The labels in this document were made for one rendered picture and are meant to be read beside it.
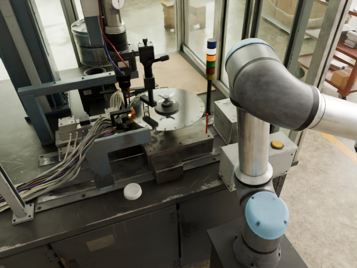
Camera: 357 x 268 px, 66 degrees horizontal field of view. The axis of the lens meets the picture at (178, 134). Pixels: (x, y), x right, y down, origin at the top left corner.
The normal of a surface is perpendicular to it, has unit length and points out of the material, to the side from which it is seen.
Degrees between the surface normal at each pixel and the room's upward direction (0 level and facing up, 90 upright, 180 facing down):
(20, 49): 90
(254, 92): 68
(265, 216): 8
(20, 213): 90
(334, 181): 0
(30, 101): 90
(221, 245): 0
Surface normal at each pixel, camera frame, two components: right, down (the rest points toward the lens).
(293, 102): -0.07, 0.12
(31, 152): -0.03, -0.77
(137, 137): 0.33, 0.59
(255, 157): -0.01, 0.64
